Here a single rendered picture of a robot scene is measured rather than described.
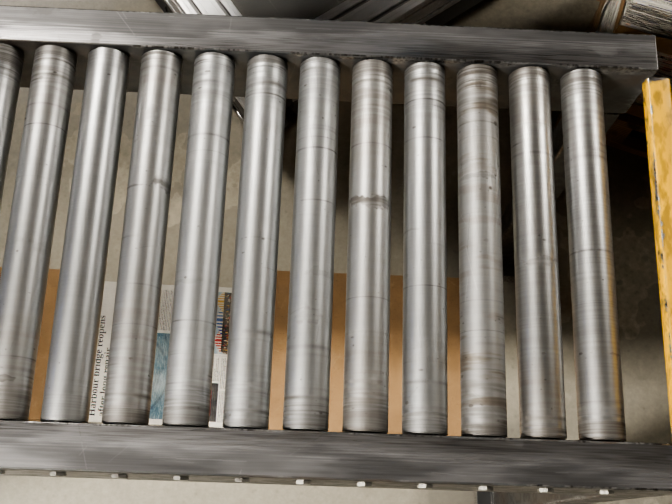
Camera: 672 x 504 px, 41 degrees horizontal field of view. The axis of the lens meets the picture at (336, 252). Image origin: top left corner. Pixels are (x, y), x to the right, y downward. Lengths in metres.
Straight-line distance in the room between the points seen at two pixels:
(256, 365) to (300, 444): 0.10
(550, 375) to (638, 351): 0.92
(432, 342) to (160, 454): 0.31
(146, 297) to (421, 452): 0.34
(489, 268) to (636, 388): 0.92
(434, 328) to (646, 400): 0.96
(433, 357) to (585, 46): 0.44
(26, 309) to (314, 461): 0.36
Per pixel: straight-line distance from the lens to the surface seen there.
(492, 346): 1.00
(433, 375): 0.98
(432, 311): 0.99
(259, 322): 0.98
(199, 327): 0.99
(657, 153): 1.10
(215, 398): 1.77
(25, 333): 1.03
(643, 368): 1.91
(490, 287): 1.01
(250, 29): 1.12
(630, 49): 1.18
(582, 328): 1.04
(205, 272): 1.00
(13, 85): 1.15
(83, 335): 1.01
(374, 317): 0.98
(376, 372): 0.97
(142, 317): 1.00
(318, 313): 0.98
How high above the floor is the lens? 1.75
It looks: 72 degrees down
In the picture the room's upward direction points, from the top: 6 degrees clockwise
